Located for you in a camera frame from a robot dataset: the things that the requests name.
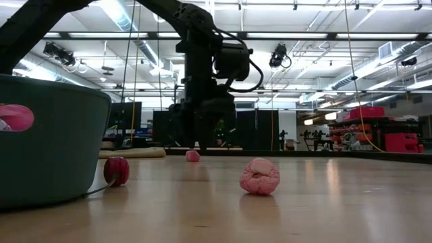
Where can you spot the dark background monitor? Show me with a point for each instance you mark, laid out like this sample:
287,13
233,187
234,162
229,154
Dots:
126,116

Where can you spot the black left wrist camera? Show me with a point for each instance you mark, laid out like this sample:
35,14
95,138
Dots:
233,60

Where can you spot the silver ventilation duct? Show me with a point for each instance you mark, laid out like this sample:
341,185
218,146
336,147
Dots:
121,17

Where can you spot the small black ceiling camera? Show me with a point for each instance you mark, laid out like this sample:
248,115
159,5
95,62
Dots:
409,61

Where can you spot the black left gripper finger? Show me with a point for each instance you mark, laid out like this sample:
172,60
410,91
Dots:
208,131
192,131

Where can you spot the black storage shelf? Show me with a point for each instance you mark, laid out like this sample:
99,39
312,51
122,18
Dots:
381,123

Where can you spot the teal plastic container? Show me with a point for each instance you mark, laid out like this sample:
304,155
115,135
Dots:
50,152

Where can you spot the large red strawberry toy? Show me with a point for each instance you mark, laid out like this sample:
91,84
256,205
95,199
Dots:
17,116

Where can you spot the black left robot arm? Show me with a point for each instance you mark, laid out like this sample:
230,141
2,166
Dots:
195,20

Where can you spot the pink fabric fruit ball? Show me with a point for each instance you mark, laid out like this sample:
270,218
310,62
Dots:
260,177

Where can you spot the flat red storage bin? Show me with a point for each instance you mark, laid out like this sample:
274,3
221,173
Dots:
366,113

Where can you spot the black partition panels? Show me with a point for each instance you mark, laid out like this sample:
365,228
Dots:
260,130

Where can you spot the tall red storage bin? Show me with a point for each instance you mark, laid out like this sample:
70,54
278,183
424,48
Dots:
401,141

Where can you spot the red cherry with stem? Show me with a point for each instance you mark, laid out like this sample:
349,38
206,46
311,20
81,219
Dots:
116,170

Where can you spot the small pink fruit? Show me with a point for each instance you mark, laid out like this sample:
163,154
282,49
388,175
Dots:
192,156

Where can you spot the black hanging ceiling camera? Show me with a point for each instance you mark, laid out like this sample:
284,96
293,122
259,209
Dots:
278,55

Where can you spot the black overhead frame beam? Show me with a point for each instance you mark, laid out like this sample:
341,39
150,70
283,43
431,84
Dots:
287,35

